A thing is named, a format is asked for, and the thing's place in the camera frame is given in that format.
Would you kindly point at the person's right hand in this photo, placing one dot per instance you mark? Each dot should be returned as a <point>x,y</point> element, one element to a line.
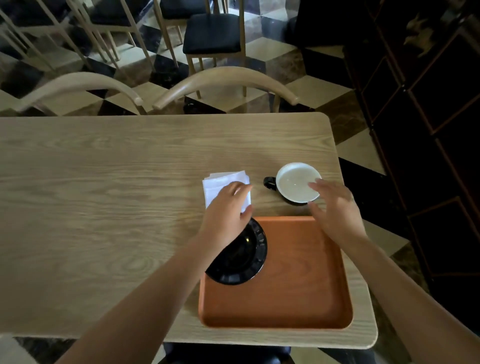
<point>339,219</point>

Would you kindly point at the black saucer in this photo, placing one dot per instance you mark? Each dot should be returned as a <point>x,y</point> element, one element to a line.
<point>245,258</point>

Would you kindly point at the beige chair black cushion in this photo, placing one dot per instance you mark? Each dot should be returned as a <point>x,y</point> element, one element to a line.
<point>108,17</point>
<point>26,18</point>
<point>212,33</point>
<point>176,7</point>
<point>225,354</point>

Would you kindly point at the white paper napkin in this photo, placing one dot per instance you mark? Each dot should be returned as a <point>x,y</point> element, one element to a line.
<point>217,187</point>

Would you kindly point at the black cup white inside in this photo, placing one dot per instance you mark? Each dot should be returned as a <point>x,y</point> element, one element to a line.
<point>294,182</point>

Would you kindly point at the orange wooden tray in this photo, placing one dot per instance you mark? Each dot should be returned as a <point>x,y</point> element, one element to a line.
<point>296,277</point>

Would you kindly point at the person's left hand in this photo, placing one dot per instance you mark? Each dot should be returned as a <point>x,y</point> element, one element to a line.
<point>222,221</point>

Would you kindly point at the person's left thumb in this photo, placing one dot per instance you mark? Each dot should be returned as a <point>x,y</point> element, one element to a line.
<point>247,214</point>

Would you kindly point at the beige curved-back wooden chair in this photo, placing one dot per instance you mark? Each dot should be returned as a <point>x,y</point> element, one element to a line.
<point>225,75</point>
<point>82,80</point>

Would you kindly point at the person's right forearm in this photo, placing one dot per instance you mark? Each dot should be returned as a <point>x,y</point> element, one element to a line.
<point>408,300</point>

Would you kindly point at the person's left forearm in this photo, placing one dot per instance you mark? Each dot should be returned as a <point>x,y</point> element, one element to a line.
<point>150,307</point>

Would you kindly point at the dark wooden cabinet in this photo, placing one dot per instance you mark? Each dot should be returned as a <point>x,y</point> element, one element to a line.
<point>423,112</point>

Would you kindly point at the person's right thumb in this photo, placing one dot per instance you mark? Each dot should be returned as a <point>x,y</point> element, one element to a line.
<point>317,214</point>

